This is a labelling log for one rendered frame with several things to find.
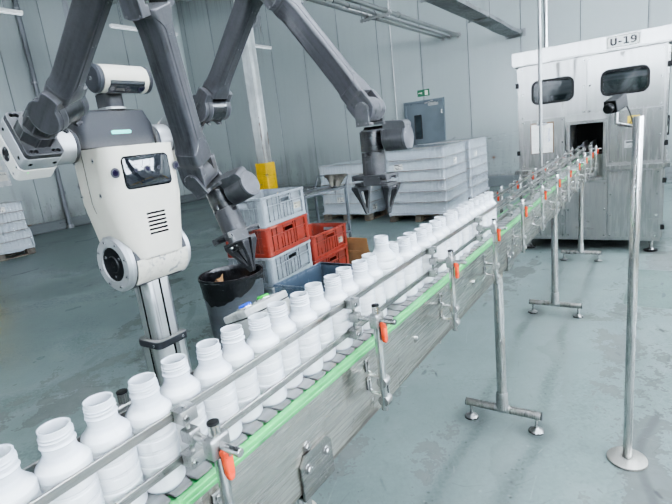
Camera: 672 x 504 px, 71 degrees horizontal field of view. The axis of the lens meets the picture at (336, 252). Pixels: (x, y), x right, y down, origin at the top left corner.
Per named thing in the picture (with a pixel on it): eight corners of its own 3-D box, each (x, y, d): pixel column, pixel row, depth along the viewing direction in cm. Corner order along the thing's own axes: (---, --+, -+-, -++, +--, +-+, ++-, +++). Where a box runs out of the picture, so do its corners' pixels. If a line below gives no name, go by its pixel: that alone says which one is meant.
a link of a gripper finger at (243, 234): (269, 263, 110) (253, 226, 110) (248, 272, 104) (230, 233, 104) (250, 272, 114) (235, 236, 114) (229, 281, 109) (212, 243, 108)
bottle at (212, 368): (217, 452, 74) (198, 355, 70) (199, 437, 78) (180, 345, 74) (250, 433, 78) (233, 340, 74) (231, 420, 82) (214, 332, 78)
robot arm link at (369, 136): (365, 127, 119) (354, 128, 114) (390, 124, 115) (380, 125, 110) (368, 155, 120) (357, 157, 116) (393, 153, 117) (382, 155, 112)
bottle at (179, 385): (168, 455, 74) (147, 359, 71) (205, 438, 78) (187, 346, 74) (180, 474, 70) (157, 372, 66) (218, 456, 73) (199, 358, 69)
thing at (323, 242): (315, 261, 410) (312, 237, 405) (277, 260, 431) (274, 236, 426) (349, 244, 460) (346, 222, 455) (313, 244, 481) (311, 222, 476)
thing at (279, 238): (270, 258, 343) (266, 228, 338) (226, 258, 362) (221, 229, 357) (311, 239, 396) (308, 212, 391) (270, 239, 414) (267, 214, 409)
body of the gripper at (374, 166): (364, 180, 123) (361, 151, 122) (399, 178, 118) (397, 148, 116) (351, 184, 118) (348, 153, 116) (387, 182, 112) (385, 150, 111)
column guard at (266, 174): (272, 210, 1106) (265, 163, 1081) (259, 210, 1128) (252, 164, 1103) (283, 207, 1138) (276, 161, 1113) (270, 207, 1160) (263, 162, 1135)
